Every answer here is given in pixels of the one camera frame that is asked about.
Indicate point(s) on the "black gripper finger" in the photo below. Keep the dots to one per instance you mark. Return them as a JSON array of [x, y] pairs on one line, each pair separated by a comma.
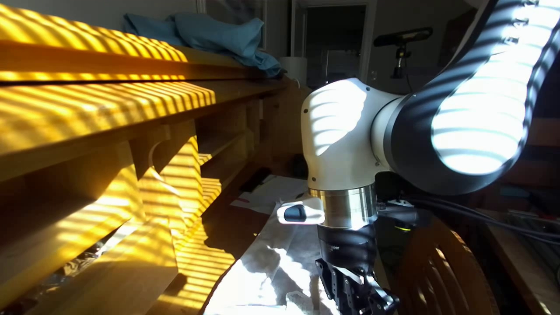
[[376, 300], [336, 291]]

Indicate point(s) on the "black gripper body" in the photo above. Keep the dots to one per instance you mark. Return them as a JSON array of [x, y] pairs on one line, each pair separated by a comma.
[[348, 251]]

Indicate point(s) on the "white and red towel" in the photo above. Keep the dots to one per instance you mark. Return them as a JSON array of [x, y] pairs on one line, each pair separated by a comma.
[[268, 273]]

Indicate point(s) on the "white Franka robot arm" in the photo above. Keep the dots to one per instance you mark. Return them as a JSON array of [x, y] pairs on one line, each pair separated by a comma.
[[466, 105]]

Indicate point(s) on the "wooden chair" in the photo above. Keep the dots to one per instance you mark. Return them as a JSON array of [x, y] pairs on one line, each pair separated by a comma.
[[443, 273]]

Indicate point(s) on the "white paper sheet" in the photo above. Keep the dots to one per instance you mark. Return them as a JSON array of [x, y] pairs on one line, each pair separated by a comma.
[[273, 193]]

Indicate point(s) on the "black flat remote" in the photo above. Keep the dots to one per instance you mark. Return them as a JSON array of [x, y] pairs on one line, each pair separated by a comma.
[[256, 179]]

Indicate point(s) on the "wooden side table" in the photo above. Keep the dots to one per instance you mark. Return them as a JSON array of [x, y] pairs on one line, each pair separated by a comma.
[[518, 268]]

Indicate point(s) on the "blue crumpled cloth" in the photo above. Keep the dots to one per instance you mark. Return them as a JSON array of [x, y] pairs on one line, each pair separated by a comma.
[[221, 35]]

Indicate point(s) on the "wooden desk with hutch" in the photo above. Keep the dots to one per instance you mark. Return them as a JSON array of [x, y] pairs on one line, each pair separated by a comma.
[[88, 116]]

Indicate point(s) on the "white door frame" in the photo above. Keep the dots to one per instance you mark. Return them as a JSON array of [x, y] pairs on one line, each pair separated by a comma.
[[369, 35]]

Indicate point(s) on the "black camera on stand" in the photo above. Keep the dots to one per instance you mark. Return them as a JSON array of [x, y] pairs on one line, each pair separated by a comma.
[[403, 37]]

